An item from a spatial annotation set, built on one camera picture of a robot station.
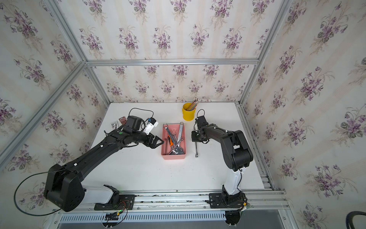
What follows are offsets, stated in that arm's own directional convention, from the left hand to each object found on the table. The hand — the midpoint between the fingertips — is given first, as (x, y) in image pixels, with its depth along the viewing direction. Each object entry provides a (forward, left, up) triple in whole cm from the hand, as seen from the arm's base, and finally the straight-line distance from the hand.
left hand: (159, 139), depth 80 cm
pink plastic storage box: (+4, -8, -10) cm, 13 cm away
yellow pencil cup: (+27, -18, -10) cm, 34 cm away
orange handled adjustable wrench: (+7, -5, -14) cm, 16 cm away
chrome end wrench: (-3, -22, -14) cm, 26 cm away
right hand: (+9, -23, -15) cm, 29 cm away
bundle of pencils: (+29, -22, 0) cm, 37 cm away
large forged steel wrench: (-1, -11, -12) cm, 16 cm away
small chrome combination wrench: (+5, -13, -9) cm, 17 cm away
